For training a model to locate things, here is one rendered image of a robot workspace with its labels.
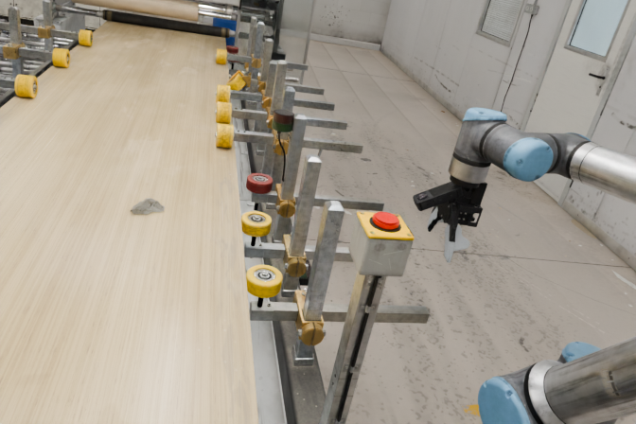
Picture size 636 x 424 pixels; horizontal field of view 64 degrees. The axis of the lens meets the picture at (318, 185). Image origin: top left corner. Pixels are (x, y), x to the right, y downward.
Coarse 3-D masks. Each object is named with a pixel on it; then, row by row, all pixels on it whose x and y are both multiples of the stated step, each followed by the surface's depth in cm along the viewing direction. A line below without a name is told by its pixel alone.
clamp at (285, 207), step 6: (276, 186) 161; (276, 192) 160; (276, 204) 158; (282, 204) 152; (288, 204) 153; (294, 204) 155; (276, 210) 157; (282, 210) 153; (288, 210) 153; (294, 210) 154; (282, 216) 154; (288, 216) 154
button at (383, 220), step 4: (380, 212) 76; (384, 212) 76; (376, 216) 74; (380, 216) 74; (384, 216) 75; (388, 216) 75; (392, 216) 75; (376, 220) 74; (380, 220) 73; (384, 220) 74; (388, 220) 74; (392, 220) 74; (396, 220) 74; (376, 224) 74; (380, 224) 73; (384, 224) 73; (388, 224) 73; (392, 224) 73; (396, 224) 73; (384, 228) 73; (388, 228) 73; (392, 228) 73
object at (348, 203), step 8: (272, 192) 159; (256, 200) 157; (264, 200) 158; (272, 200) 159; (296, 200) 160; (320, 200) 162; (328, 200) 162; (336, 200) 163; (344, 200) 164; (352, 200) 165; (360, 200) 166; (368, 200) 167; (376, 200) 168; (352, 208) 165; (360, 208) 166; (368, 208) 166; (376, 208) 167
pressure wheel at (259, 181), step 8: (248, 176) 156; (256, 176) 158; (264, 176) 158; (248, 184) 154; (256, 184) 153; (264, 184) 153; (272, 184) 156; (256, 192) 154; (264, 192) 154; (256, 208) 160
